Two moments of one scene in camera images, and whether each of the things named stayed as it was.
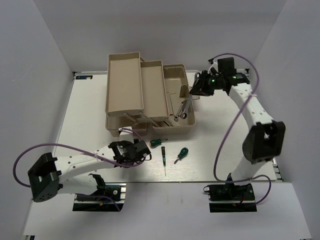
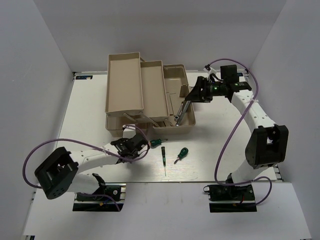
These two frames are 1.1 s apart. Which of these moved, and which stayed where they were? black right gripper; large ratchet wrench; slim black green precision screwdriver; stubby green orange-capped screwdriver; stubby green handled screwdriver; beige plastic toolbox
Moved: black right gripper; large ratchet wrench
Stayed: beige plastic toolbox; stubby green handled screwdriver; stubby green orange-capped screwdriver; slim black green precision screwdriver
